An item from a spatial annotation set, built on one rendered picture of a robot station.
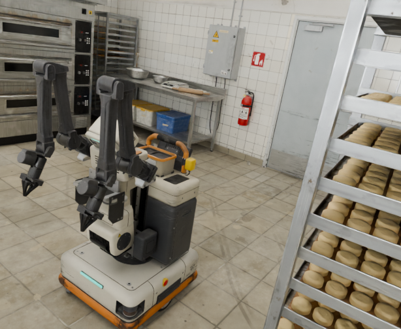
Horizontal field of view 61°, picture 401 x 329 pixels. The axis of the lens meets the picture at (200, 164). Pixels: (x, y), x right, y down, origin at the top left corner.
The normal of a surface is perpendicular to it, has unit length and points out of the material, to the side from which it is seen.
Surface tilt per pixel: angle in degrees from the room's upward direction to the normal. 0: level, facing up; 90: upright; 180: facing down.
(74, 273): 90
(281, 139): 90
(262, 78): 90
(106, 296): 90
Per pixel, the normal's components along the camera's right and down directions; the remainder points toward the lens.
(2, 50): 0.80, 0.31
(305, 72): -0.59, 0.19
